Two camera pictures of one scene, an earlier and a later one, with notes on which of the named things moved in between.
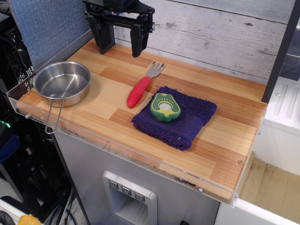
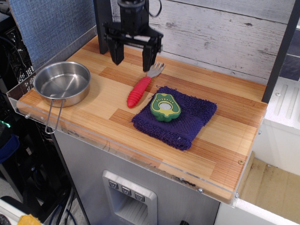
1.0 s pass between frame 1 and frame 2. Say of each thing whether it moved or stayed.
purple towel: stayed
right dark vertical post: stayed
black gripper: moved
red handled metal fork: stayed
